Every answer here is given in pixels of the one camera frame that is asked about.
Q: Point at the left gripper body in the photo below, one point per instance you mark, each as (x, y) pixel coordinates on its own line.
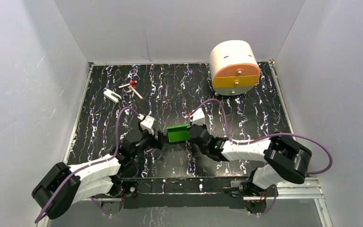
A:
(159, 138)

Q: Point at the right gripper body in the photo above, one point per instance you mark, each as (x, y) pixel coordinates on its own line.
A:
(203, 150)

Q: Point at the green paper box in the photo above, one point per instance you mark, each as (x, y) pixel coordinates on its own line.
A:
(178, 133)

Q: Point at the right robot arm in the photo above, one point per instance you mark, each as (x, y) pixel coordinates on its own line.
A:
(285, 159)

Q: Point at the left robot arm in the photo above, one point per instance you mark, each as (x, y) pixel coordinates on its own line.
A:
(45, 192)

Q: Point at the small white plastic clip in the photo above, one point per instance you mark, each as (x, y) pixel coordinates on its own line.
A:
(112, 96)

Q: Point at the pink tube pen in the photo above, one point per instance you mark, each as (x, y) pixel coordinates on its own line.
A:
(136, 92)

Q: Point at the red capped marker pen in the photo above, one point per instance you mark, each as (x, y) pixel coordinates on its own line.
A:
(128, 84)

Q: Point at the round cream drawer cabinet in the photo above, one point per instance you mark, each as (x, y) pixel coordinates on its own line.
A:
(233, 68)

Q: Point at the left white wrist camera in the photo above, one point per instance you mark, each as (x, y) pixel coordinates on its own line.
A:
(146, 123)

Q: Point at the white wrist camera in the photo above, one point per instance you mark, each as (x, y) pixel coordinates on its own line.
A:
(146, 123)
(198, 118)

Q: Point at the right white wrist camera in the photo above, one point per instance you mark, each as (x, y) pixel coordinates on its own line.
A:
(198, 118)

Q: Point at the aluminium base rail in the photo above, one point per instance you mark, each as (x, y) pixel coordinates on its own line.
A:
(181, 191)

